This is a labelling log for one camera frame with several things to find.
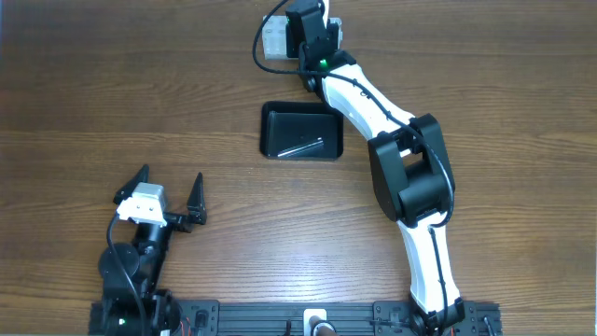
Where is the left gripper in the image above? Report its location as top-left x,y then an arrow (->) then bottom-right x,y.
112,163 -> 209,234

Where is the clear test tube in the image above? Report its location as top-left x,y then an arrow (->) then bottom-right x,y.
276,136 -> 325,159

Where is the black tray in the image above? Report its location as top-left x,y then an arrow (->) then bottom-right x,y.
259,100 -> 345,162

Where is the white test tube rack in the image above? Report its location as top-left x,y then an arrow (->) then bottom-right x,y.
261,15 -> 344,61

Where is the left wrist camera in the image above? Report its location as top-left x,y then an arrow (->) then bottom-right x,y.
115,181 -> 168,229

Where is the black cable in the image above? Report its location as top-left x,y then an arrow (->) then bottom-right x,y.
105,213 -> 150,336
251,0 -> 456,230

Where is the mounting rail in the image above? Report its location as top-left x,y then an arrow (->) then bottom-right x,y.
88,298 -> 503,336

